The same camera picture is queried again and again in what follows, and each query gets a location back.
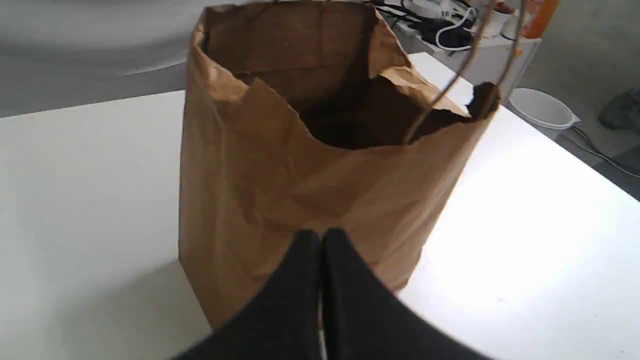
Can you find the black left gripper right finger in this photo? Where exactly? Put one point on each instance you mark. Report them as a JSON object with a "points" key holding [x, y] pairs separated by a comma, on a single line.
{"points": [[364, 320]]}

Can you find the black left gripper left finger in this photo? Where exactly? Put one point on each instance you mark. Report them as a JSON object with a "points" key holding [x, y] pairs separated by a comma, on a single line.
{"points": [[282, 321]]}

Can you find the brown paper bag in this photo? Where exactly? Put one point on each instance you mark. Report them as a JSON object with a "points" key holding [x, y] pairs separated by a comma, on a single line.
{"points": [[308, 114]]}

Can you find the grey backdrop cloth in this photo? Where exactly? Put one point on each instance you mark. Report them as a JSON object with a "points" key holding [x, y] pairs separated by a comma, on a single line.
{"points": [[64, 53]]}

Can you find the orange bottle on shelf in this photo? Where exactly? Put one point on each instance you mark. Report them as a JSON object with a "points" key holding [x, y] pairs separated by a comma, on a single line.
{"points": [[538, 15]]}

